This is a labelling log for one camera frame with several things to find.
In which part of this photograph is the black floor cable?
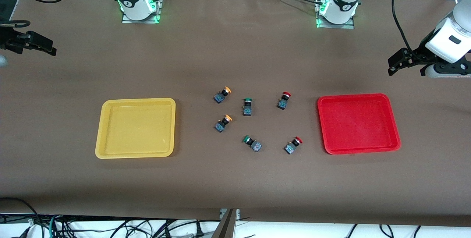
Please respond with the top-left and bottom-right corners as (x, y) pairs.
(0, 197), (39, 227)

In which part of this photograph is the yellow plastic tray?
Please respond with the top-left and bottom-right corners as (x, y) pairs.
(95, 98), (176, 159)

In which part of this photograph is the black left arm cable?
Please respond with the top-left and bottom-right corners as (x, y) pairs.
(391, 0), (418, 53)

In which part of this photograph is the yellow push button switch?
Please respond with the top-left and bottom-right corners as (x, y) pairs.
(213, 87), (232, 104)
(215, 114), (233, 133)

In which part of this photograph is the brown table cover sheet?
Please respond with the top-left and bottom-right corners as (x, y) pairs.
(0, 0), (471, 227)

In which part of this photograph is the grey metal table post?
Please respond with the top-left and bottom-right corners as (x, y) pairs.
(212, 209), (240, 238)

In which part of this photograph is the red push button switch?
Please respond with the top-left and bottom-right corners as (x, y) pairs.
(277, 92), (292, 110)
(284, 136), (303, 155)

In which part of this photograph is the red plastic tray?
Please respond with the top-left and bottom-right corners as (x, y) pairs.
(317, 93), (401, 155)

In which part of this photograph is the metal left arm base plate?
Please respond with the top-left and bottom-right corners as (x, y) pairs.
(316, 0), (355, 29)

